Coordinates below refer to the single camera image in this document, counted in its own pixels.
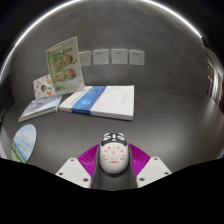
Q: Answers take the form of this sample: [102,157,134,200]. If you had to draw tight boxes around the white wall socket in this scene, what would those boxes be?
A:
[92,48,110,66]
[78,50,92,67]
[111,48,129,65]
[129,49,146,66]

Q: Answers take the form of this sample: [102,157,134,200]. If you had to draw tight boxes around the green photo brochure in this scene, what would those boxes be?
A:
[45,36,86,96]

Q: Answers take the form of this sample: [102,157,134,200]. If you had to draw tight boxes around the pale blue thin booklet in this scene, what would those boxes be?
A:
[18,94,63,123]

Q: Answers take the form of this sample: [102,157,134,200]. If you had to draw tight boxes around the white and blue book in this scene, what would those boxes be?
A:
[58,85,135,122]

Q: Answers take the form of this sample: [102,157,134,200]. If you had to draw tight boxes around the white panda-print computer mouse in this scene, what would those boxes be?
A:
[98,132,130,175]

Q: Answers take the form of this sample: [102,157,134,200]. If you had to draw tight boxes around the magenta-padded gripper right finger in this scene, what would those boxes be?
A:
[128,143,173,189]

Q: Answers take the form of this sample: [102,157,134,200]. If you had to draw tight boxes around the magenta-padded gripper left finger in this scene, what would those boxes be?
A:
[55,143,101,189]

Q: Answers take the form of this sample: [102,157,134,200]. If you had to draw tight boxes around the round landscape-print mouse pad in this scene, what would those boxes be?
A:
[10,123,37,164]

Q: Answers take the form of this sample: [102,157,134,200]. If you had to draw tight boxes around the small white colourful card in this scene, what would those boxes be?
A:
[32,74,56,100]

